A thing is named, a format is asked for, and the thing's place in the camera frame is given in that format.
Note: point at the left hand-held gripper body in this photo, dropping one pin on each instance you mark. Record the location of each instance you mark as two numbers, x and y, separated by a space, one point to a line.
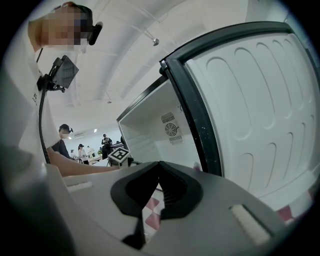
119 155

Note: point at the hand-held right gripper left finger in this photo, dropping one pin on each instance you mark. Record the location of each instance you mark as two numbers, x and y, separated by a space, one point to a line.
95 205

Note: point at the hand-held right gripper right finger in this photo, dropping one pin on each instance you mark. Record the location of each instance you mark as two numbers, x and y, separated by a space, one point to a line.
215 200

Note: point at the person's left forearm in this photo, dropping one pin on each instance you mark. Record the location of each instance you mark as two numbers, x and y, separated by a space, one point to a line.
80 167

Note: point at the ceiling spotlight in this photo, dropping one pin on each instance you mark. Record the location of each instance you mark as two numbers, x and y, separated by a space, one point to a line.
156 42
109 101

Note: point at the black chest-mounted device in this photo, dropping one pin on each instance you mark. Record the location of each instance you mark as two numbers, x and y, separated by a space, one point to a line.
66 71

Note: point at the person's white shirt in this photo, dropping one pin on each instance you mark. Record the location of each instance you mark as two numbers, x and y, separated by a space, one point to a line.
20 100

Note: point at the person's head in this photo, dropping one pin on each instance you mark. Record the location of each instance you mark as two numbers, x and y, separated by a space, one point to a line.
60 30

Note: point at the black head-worn camera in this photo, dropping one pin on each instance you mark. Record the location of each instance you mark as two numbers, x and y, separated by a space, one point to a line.
96 32

